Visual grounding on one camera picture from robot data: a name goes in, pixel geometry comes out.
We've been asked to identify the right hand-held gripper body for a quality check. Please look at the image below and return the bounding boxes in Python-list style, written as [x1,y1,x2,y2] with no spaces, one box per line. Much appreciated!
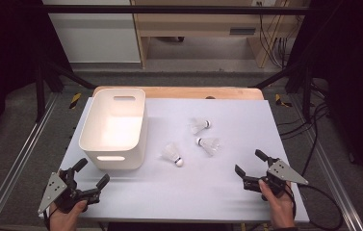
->
[242,157,310,198]

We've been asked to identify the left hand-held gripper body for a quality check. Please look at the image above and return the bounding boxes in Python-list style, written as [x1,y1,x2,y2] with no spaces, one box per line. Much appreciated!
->
[37,168,102,216]

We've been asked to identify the white feather shuttlecock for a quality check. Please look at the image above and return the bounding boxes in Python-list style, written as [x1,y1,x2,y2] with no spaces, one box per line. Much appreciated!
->
[161,142,185,167]
[190,116,212,136]
[194,137,220,157]

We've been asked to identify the white plastic storage bin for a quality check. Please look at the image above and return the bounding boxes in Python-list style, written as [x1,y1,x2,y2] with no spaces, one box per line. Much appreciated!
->
[78,88,148,171]

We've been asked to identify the person's left hand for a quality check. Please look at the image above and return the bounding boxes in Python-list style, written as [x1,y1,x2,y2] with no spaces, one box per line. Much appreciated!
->
[49,200,89,231]

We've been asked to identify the person's right hand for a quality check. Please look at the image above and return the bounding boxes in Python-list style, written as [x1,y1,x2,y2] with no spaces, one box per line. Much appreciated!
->
[258,179,296,229]

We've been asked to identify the black metal stand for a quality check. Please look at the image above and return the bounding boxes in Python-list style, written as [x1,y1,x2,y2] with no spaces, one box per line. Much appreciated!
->
[35,59,97,123]
[251,61,314,121]

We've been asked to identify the black curtain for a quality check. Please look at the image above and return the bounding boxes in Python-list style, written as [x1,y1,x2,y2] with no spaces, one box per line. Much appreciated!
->
[0,0,71,153]
[289,0,363,188]

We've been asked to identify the white cabinet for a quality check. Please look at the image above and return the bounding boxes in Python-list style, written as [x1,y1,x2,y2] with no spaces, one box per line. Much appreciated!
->
[42,0,142,64]

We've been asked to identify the light wooden desk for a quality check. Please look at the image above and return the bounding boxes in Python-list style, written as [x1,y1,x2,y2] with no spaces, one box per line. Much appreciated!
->
[130,0,312,69]

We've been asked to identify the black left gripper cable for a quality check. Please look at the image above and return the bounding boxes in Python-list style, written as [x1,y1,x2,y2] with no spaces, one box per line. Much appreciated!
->
[43,207,58,231]

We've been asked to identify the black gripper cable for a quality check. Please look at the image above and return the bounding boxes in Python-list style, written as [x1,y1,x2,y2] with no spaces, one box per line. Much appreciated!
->
[43,207,58,231]
[283,181,345,231]

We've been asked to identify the aluminium floor rail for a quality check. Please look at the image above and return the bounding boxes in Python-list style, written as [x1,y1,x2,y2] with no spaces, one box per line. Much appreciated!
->
[289,94,363,231]
[0,92,59,231]

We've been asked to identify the black floor cables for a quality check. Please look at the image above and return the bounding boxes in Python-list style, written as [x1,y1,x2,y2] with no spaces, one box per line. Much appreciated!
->
[277,101,330,178]

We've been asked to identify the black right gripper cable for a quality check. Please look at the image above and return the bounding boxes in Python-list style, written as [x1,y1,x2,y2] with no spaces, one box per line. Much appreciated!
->
[283,181,345,231]

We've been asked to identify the hanging black desk cables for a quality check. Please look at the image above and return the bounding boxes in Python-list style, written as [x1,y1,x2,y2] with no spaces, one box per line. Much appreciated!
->
[256,1,292,69]

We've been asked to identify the black metal frame bar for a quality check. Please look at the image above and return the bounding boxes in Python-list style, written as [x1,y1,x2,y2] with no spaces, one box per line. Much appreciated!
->
[40,4,315,15]

